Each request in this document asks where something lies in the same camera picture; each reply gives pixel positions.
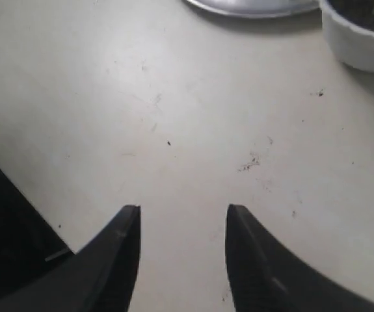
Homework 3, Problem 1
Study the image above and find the white plastic pot with soil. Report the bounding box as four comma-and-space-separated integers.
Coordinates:
319, 1, 374, 73

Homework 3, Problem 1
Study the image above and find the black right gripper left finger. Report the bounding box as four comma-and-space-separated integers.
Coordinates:
0, 205, 141, 311

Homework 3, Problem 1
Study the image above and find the round steel plate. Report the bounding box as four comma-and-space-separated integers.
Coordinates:
187, 0, 319, 20

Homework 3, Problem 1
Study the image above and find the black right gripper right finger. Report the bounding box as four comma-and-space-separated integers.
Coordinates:
224, 204, 374, 311

